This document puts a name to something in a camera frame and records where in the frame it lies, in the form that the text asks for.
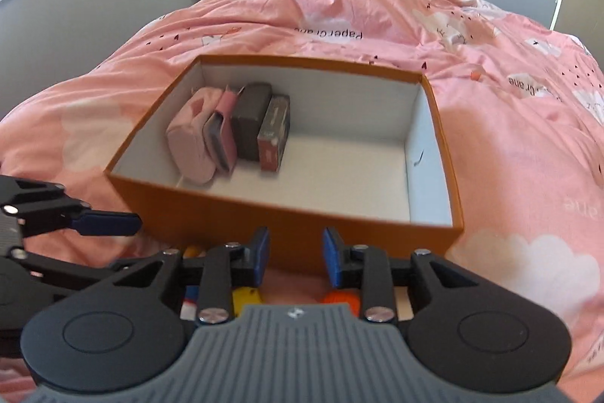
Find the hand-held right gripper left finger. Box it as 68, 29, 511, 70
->
97, 227, 271, 326

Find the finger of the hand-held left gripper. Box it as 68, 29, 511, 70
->
0, 175, 143, 239
8, 245, 142, 286

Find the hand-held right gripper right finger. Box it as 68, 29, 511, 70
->
322, 227, 488, 325

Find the orange cardboard box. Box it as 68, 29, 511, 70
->
104, 54, 465, 277

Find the orange crochet fruit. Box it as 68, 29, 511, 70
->
321, 287, 362, 317

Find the yellow tape measure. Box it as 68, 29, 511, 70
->
231, 286, 263, 318

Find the pink fabric pouch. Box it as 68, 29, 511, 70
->
166, 86, 227, 185

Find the grey photo card box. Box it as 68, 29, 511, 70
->
257, 94, 291, 172

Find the dark grey box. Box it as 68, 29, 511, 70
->
231, 82, 273, 162

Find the pink printed blanket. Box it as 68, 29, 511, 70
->
0, 0, 604, 403

